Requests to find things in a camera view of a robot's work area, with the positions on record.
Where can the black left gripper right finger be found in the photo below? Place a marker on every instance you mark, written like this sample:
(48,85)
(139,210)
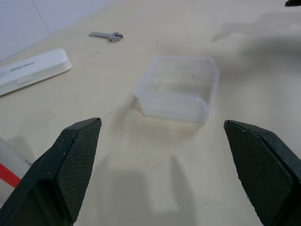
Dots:
(263,169)

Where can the white object with red stripe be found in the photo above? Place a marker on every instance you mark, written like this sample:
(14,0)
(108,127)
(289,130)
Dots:
(9,164)

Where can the flat white printed box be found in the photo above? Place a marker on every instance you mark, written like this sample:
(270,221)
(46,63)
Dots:
(30,70)

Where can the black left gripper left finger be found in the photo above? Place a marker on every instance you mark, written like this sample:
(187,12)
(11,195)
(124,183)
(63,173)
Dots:
(58,169)

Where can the clear plastic square container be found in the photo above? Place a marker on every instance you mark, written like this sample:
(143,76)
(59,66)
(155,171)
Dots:
(176,94)

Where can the grey adjustable wrench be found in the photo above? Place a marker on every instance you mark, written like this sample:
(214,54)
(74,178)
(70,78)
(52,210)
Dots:
(108,36)

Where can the black object at table edge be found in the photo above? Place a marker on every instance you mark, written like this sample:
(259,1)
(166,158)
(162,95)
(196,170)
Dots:
(293,2)

